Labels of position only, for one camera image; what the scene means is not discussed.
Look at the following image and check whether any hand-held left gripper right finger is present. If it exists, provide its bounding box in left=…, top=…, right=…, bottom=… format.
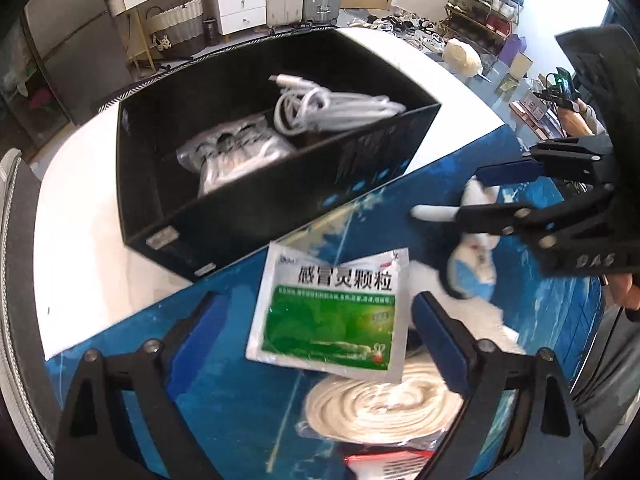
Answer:
left=411, top=291, right=586, bottom=480

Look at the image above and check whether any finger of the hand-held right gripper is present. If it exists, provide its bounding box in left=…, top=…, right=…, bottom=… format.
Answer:
left=452, top=184, right=617, bottom=261
left=475, top=135, right=616, bottom=196

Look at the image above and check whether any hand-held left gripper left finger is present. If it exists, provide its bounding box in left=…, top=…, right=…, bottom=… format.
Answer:
left=54, top=290, right=236, bottom=480

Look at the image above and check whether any white plush doll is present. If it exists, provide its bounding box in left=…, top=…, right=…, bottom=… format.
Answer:
left=411, top=177, right=501, bottom=301

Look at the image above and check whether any bagged cream rope coil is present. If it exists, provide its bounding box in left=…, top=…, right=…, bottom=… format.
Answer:
left=295, top=347, right=468, bottom=448

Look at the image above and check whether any green white medicine sachet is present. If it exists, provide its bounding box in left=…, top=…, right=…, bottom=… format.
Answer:
left=246, top=241, right=411, bottom=386

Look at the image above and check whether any black storage box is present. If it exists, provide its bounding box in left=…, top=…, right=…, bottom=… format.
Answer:
left=116, top=27, right=442, bottom=283

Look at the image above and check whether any clear bag of white pieces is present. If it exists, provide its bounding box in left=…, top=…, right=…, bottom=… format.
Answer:
left=176, top=114, right=296, bottom=196

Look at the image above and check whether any black handheld device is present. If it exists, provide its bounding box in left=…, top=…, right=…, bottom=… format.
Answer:
left=537, top=67, right=581, bottom=108

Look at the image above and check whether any cream yarn ball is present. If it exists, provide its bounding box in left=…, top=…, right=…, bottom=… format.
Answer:
left=444, top=38, right=483, bottom=78

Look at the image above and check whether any purple bag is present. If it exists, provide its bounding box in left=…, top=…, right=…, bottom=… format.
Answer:
left=500, top=35, right=528, bottom=68

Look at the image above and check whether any red white packet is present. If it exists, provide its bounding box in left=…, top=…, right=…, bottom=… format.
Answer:
left=345, top=447, right=436, bottom=480

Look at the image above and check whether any metal shoe rack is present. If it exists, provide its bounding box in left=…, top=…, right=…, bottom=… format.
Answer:
left=440, top=0, right=526, bottom=61

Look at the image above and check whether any pile of shoes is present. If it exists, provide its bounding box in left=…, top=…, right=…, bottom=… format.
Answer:
left=345, top=7, right=446, bottom=51

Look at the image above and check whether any grey sofa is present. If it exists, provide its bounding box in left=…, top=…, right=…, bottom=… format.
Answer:
left=0, top=150, right=56, bottom=476

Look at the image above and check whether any dark glass cabinet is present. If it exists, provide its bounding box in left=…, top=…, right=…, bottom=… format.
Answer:
left=0, top=15, right=71, bottom=161

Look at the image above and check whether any grey refrigerator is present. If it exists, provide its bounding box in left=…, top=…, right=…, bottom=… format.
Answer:
left=22, top=0, right=131, bottom=126

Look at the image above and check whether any woven laundry basket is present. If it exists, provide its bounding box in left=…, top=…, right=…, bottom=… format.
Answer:
left=145, top=0, right=206, bottom=53

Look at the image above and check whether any white charging cable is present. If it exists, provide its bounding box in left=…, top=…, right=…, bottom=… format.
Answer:
left=268, top=74, right=407, bottom=136

